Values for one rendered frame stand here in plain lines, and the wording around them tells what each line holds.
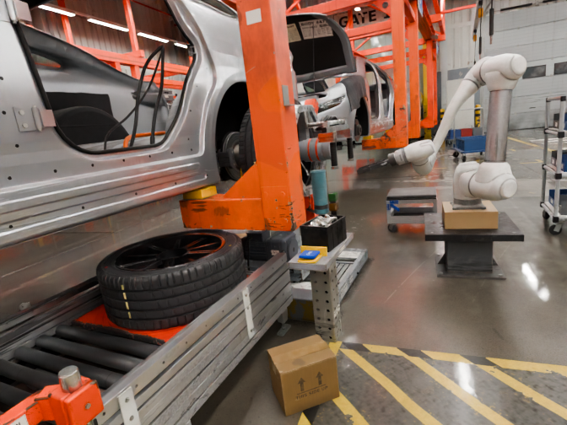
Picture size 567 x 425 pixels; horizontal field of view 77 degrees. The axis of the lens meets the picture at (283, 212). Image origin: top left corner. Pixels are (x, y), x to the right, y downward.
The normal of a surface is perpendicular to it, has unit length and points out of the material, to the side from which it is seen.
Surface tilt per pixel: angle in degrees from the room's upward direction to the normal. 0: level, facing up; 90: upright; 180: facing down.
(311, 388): 90
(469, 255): 90
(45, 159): 92
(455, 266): 90
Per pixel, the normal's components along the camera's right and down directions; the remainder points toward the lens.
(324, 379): 0.33, 0.18
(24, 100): 0.90, 0.00
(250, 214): -0.43, 0.26
